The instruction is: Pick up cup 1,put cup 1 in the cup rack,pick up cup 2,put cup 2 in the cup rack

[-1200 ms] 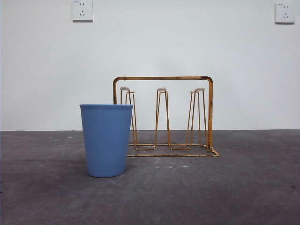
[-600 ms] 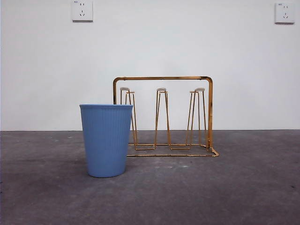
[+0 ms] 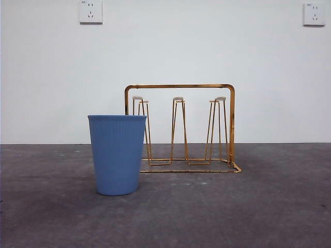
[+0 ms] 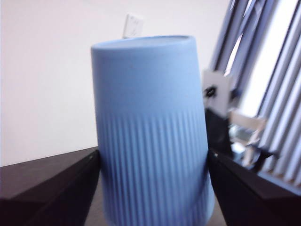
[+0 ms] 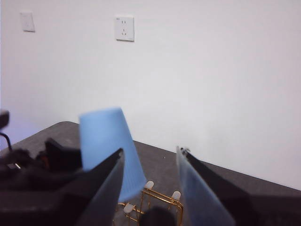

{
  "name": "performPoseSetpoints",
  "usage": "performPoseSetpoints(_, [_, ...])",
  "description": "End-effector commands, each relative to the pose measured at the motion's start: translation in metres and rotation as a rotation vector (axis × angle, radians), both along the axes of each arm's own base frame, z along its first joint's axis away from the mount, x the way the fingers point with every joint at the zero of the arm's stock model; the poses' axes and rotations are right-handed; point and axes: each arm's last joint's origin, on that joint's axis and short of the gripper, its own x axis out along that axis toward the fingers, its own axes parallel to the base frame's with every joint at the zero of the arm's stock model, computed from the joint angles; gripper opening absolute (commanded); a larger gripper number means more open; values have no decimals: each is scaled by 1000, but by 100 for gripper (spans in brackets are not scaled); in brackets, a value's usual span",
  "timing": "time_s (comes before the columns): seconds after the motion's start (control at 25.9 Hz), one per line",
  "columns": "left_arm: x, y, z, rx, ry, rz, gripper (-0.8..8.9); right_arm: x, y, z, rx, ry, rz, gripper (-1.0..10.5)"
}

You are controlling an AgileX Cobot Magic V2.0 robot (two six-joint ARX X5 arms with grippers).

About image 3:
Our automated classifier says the blue ribbed plastic cup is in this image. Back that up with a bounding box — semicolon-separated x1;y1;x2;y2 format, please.
87;114;147;196

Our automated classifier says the gold wire cup rack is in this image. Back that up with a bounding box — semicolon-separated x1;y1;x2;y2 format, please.
124;83;244;174

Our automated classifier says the white wall socket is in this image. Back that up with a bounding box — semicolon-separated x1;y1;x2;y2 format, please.
303;2;326;27
79;0;103;25

